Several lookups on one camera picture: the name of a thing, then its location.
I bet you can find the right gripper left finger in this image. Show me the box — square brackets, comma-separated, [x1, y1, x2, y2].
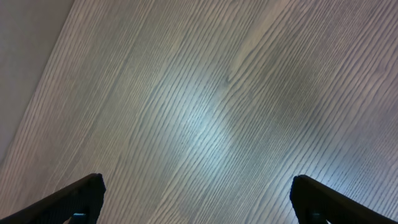
[1, 173, 106, 224]

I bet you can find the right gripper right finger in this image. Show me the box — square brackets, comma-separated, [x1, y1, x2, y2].
[289, 175, 397, 224]

